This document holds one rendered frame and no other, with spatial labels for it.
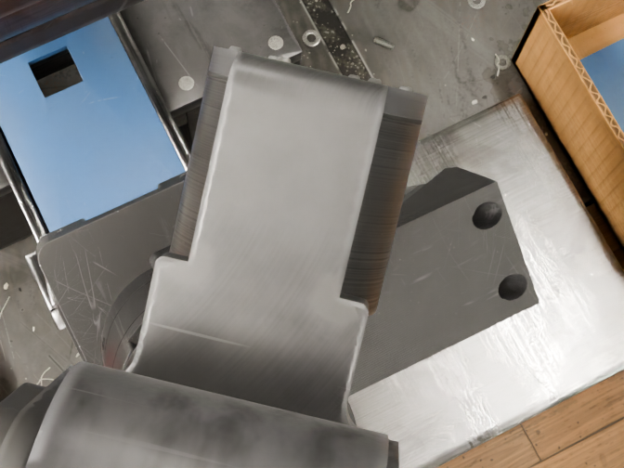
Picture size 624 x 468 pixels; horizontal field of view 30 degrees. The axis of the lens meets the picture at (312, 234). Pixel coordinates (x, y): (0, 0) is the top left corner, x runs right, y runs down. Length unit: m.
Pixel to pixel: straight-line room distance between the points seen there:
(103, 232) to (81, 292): 0.02
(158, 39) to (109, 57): 0.03
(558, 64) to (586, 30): 0.07
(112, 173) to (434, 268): 0.24
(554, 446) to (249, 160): 0.41
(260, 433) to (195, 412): 0.01
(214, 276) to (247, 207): 0.02
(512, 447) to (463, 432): 0.04
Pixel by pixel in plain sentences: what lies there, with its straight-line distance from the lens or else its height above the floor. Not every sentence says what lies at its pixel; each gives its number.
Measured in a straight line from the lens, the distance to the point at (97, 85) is 0.58.
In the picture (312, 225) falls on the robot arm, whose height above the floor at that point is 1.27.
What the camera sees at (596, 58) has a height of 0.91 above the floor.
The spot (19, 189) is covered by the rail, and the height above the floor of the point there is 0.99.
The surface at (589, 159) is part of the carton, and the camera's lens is 0.65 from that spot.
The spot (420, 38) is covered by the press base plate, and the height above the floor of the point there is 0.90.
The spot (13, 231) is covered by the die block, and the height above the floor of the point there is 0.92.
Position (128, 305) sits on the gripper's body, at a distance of 0.37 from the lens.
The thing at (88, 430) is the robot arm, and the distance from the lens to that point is 0.23.
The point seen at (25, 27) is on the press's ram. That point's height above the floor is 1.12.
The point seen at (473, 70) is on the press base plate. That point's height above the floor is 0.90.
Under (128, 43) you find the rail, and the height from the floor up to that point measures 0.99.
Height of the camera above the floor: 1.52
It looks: 75 degrees down
